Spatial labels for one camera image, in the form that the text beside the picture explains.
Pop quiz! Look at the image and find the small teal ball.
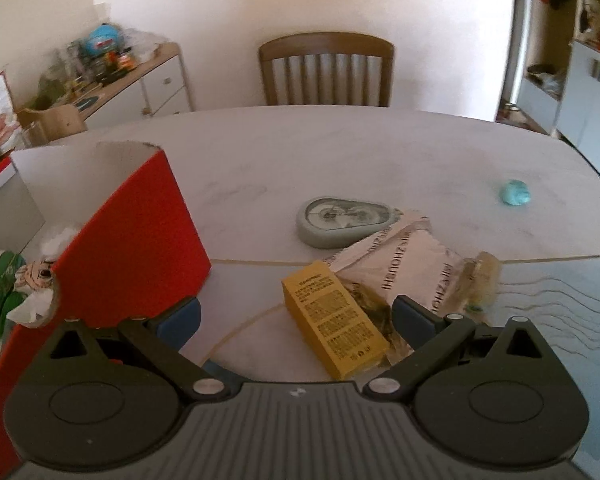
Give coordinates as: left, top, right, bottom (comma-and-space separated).
500, 178, 531, 206

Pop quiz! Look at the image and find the white sideboard with wooden top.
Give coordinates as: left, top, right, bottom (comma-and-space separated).
17, 42, 194, 134

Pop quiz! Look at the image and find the red cardboard box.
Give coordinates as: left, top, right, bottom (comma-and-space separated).
0, 141, 213, 413

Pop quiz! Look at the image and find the clear bag of beige snacks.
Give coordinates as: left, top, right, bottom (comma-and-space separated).
452, 252, 504, 322

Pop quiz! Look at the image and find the grey wall cabinet unit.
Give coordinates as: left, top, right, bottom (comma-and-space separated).
500, 0, 600, 187

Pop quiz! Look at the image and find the printed paper bag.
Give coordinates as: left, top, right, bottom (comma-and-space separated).
325, 210, 469, 322

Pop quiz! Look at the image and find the clear bag of greens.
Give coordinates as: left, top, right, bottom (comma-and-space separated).
37, 60, 74, 107

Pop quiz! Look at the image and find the yellow carton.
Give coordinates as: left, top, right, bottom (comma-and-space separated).
281, 260, 390, 380

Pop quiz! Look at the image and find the light wooden box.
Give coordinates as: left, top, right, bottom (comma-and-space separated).
17, 105, 87, 147

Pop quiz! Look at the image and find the crumpled clear plastic bag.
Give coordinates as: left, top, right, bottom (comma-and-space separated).
125, 27, 162, 62

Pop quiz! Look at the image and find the wooden slat-back chair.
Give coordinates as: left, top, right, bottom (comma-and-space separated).
258, 32, 396, 109

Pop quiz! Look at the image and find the grey oval tape dispenser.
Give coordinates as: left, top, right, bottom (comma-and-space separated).
296, 196, 405, 250

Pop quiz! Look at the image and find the flower-printed cloth toy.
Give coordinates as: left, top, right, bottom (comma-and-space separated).
0, 247, 63, 343

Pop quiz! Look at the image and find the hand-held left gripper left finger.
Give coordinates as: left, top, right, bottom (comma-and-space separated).
47, 296, 231, 402

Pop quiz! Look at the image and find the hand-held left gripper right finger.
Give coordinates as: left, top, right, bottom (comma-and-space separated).
362, 294, 556, 403

